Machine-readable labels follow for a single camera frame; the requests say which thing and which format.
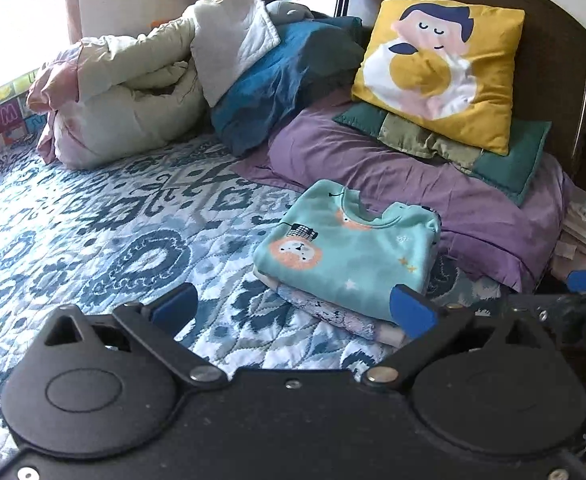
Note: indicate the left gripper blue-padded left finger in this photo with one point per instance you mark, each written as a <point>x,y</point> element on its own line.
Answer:
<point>155,326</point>

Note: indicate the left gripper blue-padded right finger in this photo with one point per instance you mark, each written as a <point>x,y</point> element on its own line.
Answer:
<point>430,328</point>

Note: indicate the teal lion print baby garment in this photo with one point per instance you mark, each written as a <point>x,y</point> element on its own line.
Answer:
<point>329,246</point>

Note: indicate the pale floral folded garment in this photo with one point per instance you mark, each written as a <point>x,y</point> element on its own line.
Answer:
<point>353,322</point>

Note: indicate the blue white patterned quilt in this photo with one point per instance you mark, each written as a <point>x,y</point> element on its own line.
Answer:
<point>136,229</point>

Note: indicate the purple bed sheet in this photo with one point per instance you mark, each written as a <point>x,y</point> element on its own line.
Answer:
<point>482,230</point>

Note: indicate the green olive patchwork cushion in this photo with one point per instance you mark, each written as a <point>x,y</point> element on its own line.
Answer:
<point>511,174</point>

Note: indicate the cream pink folded duvet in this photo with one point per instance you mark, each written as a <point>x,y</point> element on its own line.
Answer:
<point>111,97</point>

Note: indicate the yellow cartoon cushion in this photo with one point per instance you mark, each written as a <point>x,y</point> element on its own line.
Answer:
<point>446,66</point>

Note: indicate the colourful alphabet play mat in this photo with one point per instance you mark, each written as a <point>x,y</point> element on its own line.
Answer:
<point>17,121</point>

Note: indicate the teal blue blanket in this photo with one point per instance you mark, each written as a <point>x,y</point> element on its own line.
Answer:
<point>314,58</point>

